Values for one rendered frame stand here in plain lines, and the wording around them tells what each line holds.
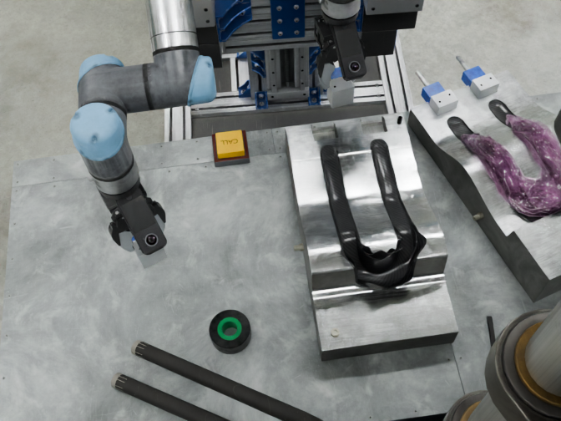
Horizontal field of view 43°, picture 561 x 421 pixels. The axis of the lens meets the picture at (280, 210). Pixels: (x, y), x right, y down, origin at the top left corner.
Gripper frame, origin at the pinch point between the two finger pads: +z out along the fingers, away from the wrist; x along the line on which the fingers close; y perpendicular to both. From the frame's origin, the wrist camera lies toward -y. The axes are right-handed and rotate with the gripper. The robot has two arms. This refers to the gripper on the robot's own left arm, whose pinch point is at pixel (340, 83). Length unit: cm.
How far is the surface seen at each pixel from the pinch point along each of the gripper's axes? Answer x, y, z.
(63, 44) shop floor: 70, 131, 95
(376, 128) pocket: -6.2, -7.5, 8.8
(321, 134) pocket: 5.7, -5.2, 8.7
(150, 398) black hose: 54, -51, 11
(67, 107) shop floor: 73, 98, 95
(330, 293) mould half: 16.5, -41.9, 8.7
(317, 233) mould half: 15.6, -31.6, 2.8
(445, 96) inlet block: -23.3, -5.4, 6.9
